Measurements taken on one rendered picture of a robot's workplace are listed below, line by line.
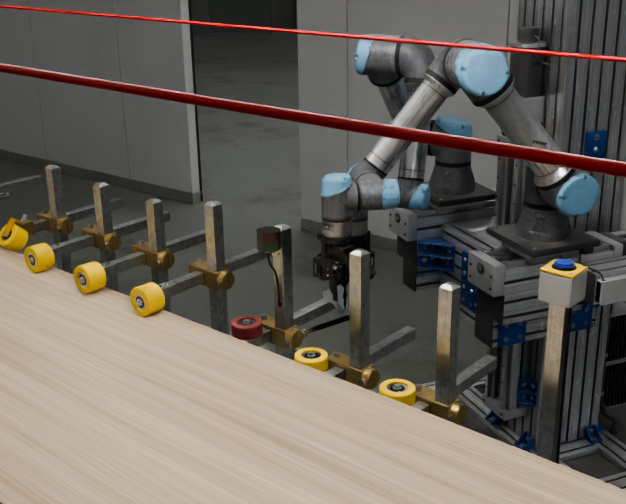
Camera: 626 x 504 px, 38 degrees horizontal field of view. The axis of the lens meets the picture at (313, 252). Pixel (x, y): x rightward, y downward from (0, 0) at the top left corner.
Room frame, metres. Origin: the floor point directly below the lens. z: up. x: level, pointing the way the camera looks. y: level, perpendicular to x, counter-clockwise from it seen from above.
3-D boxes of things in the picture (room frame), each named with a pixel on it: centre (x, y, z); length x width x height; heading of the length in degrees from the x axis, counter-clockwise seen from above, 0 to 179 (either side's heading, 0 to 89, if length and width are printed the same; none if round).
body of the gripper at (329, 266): (2.14, -0.05, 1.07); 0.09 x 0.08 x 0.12; 48
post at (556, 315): (1.65, -0.50, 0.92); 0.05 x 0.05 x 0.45; 49
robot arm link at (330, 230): (2.13, -0.06, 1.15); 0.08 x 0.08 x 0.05
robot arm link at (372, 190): (2.17, -0.16, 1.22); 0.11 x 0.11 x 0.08; 10
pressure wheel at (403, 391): (1.75, -0.18, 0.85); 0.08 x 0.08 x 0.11
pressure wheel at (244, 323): (2.10, 0.17, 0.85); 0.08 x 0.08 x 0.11
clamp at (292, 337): (2.16, 0.10, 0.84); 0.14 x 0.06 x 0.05; 49
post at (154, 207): (2.48, 0.45, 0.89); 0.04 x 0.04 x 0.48; 49
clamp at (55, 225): (2.82, 0.85, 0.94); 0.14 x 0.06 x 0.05; 49
